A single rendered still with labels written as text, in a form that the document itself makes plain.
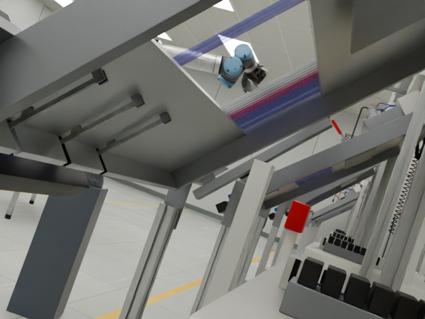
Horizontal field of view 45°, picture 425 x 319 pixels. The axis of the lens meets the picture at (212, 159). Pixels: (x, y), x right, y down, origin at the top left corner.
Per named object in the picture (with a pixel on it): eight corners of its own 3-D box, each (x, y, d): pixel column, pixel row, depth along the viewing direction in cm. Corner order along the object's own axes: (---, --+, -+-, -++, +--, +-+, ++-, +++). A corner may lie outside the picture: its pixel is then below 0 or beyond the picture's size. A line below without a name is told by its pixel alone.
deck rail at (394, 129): (238, 205, 188) (231, 189, 189) (239, 205, 189) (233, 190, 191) (425, 125, 175) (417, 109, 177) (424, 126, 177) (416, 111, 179)
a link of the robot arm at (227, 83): (216, 75, 213) (232, 54, 213) (215, 80, 224) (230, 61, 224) (231, 87, 213) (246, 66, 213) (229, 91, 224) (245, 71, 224)
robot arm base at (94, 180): (61, 175, 196) (69, 151, 197) (70, 175, 211) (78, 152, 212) (97, 188, 197) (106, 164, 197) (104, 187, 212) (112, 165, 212)
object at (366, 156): (335, 164, 183) (329, 150, 184) (336, 180, 246) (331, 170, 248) (424, 126, 177) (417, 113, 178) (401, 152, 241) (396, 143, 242)
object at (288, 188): (239, 197, 190) (236, 189, 190) (264, 204, 253) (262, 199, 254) (286, 177, 187) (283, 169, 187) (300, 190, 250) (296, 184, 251)
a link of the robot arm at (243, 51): (228, 54, 217) (240, 38, 217) (234, 64, 227) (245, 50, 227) (242, 62, 214) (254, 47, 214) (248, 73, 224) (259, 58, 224)
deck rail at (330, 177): (264, 211, 253) (259, 199, 254) (264, 211, 255) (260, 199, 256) (401, 153, 241) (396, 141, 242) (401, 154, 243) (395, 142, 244)
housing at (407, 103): (414, 133, 178) (396, 98, 181) (398, 153, 225) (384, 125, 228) (437, 124, 176) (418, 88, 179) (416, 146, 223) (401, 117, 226)
